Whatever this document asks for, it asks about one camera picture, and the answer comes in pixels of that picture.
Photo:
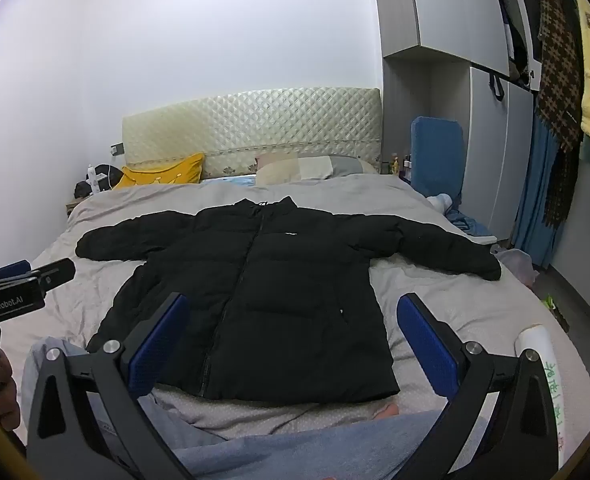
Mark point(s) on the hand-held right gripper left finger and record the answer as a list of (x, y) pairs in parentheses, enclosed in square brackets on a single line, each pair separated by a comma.
[(160, 345)]

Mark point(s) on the blue hanging cloth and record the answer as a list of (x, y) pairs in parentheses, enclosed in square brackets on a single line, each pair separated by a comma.
[(537, 200)]

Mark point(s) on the white roll with green print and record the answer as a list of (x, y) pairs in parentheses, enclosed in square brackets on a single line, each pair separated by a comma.
[(572, 400)]

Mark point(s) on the white socks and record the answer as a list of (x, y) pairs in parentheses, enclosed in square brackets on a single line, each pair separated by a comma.
[(442, 202)]

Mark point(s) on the grey and white wardrobe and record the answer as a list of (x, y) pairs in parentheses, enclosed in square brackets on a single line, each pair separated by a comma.
[(455, 10)]

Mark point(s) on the wooden nightstand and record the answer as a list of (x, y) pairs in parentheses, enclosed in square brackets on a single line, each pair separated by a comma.
[(72, 206)]

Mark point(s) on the person's left hand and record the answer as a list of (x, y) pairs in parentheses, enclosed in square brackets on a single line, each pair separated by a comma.
[(5, 385)]

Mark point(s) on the yellow pillow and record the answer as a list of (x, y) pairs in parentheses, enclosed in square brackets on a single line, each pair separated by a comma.
[(160, 172)]

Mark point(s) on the brown houndstooth scarf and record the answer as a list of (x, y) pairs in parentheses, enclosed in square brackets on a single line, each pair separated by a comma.
[(557, 85)]

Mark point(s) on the person's grey trousers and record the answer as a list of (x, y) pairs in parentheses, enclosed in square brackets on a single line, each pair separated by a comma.
[(300, 452)]

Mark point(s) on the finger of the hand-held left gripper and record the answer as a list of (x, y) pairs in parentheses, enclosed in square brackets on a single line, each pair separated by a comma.
[(12, 267), (55, 271)]

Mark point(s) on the light blue printed sheet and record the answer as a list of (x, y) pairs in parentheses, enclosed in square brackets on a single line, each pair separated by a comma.
[(230, 179)]

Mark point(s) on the crumpled blue cloth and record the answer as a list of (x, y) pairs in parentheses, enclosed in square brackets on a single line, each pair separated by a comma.
[(467, 222)]

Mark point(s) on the yellow bottle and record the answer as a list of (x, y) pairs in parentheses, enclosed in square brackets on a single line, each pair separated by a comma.
[(396, 166)]

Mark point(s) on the patchwork pillow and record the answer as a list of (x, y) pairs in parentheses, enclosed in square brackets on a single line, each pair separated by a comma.
[(315, 167)]

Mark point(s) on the cream quilted headboard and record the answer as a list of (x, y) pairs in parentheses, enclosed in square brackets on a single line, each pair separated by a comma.
[(275, 125)]

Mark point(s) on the black puffer jacket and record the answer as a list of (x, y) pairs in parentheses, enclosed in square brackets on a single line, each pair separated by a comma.
[(285, 285)]

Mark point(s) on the grey wall socket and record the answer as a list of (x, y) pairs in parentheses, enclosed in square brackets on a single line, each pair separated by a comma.
[(117, 149)]

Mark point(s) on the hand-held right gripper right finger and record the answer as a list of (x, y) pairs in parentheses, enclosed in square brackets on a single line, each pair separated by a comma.
[(427, 345)]

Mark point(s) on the grey bed blanket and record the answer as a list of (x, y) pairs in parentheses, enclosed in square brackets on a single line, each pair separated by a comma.
[(450, 260)]

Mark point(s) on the dark hanging clothes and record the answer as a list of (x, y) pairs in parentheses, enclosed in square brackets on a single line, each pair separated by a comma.
[(520, 35)]

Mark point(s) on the translucent plastic bag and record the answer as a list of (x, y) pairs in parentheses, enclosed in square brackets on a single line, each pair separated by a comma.
[(517, 262)]

